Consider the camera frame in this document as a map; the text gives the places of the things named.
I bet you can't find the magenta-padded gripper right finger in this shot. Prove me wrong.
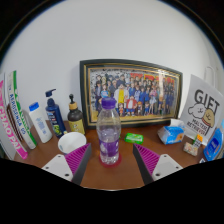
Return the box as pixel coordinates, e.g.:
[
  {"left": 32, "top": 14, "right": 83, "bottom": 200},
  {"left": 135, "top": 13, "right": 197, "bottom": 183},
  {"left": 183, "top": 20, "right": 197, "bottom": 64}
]
[{"left": 132, "top": 143, "right": 184, "bottom": 186}]

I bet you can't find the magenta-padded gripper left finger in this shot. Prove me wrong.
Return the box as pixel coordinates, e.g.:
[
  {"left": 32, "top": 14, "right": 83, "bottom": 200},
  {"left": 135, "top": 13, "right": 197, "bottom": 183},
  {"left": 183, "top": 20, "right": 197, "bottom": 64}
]
[{"left": 41, "top": 142, "right": 93, "bottom": 186}]

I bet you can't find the clear purple-capped water bottle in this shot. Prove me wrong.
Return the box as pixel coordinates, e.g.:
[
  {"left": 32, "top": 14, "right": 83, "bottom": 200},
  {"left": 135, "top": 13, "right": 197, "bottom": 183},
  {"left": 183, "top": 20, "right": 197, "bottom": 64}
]
[{"left": 96, "top": 97, "right": 122, "bottom": 166}]

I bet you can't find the white cup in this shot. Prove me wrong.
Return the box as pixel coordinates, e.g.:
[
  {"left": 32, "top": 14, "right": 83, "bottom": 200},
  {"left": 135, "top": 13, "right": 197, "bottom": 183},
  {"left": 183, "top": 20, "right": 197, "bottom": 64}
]
[{"left": 57, "top": 131, "right": 88, "bottom": 156}]

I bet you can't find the green small packet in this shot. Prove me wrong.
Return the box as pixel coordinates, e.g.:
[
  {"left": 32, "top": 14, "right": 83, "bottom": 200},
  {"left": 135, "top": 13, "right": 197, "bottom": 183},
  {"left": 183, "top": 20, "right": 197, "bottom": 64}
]
[{"left": 124, "top": 132, "right": 145, "bottom": 145}]

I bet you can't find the flat round red coaster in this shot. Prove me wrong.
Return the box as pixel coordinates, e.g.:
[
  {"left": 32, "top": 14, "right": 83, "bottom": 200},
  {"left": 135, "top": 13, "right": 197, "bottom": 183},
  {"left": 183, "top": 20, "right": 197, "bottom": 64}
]
[{"left": 98, "top": 153, "right": 123, "bottom": 168}]

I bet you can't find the blue white tissue pack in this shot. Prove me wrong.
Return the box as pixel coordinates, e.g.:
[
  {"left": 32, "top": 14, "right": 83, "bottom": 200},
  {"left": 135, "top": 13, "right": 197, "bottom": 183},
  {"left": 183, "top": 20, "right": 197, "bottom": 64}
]
[{"left": 156, "top": 118, "right": 186, "bottom": 145}]

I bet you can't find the dark yellow-labelled pump bottle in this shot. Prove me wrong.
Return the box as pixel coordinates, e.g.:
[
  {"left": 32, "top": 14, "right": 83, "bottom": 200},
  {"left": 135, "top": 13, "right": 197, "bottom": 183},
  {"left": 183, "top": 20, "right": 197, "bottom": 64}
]
[{"left": 67, "top": 93, "right": 86, "bottom": 136}]

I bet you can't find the small orange-topped packet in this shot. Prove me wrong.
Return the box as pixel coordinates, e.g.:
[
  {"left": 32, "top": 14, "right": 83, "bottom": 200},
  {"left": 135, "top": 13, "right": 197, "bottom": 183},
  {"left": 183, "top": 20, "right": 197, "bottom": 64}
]
[{"left": 182, "top": 133, "right": 204, "bottom": 157}]

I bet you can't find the dark blue pump bottle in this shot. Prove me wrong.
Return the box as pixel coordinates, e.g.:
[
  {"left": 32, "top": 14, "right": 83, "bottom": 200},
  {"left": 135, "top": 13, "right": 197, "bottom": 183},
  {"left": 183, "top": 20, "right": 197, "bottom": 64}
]
[{"left": 45, "top": 88, "right": 68, "bottom": 139}]

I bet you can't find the white blue-capped bottle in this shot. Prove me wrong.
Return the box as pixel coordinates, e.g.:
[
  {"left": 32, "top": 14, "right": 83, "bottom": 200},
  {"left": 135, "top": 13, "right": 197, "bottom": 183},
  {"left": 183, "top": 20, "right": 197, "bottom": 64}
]
[{"left": 28, "top": 101, "right": 54, "bottom": 144}]

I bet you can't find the framed cartoon group picture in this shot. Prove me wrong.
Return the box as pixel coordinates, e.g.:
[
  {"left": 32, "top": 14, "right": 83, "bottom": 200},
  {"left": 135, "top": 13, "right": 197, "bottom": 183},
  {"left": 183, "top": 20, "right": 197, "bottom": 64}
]
[{"left": 79, "top": 59, "right": 184, "bottom": 130}]

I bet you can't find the green white lettered box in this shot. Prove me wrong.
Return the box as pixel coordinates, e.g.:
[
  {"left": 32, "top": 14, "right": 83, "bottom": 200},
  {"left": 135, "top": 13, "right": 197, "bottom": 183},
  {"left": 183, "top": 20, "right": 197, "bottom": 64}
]
[{"left": 4, "top": 70, "right": 38, "bottom": 150}]

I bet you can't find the pink lettered box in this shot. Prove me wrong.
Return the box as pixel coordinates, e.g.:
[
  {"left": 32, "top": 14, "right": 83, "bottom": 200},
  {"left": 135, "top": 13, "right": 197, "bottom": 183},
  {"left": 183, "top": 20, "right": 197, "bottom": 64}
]
[{"left": 0, "top": 79, "right": 29, "bottom": 160}]

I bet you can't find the white cartoon dog bag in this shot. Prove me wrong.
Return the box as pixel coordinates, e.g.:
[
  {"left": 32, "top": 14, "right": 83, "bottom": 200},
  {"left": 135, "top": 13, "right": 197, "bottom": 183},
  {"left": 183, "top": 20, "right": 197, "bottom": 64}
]
[{"left": 179, "top": 74, "right": 224, "bottom": 146}]

